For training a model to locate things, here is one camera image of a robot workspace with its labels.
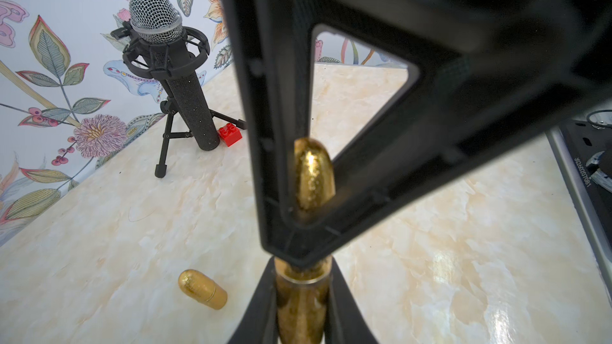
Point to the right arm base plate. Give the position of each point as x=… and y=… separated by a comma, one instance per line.
x=590, y=149

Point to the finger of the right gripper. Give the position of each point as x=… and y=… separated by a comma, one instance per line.
x=405, y=95

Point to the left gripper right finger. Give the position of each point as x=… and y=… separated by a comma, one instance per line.
x=344, y=323

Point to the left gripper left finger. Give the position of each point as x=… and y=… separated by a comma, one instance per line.
x=259, y=322

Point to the gold lipstick cap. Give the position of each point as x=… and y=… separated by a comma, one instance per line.
x=202, y=289
x=315, y=179

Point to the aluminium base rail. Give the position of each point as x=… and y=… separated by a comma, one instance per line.
x=583, y=205

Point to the black microphone on tripod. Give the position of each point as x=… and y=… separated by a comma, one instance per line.
x=163, y=49

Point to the red toy brick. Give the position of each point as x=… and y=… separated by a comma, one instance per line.
x=230, y=134

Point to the gold lipstick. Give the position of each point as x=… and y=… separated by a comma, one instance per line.
x=302, y=300

